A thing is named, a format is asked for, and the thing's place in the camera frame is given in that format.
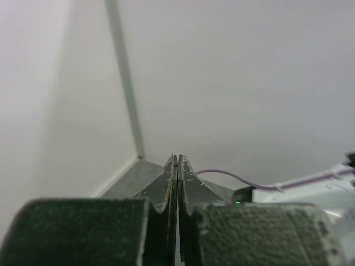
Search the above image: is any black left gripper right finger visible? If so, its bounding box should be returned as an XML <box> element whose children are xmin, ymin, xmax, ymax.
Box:
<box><xmin>177</xmin><ymin>155</ymin><xmax>347</xmax><ymax>265</ymax></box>

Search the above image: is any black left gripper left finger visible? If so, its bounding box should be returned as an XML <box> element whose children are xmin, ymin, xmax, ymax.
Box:
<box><xmin>1</xmin><ymin>155</ymin><xmax>178</xmax><ymax>265</ymax></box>

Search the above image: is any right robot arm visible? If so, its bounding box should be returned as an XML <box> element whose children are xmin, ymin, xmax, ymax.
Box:
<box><xmin>231</xmin><ymin>152</ymin><xmax>354</xmax><ymax>265</ymax></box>

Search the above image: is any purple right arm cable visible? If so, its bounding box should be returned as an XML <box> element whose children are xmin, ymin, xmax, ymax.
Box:
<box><xmin>195</xmin><ymin>167</ymin><xmax>355</xmax><ymax>193</ymax></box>

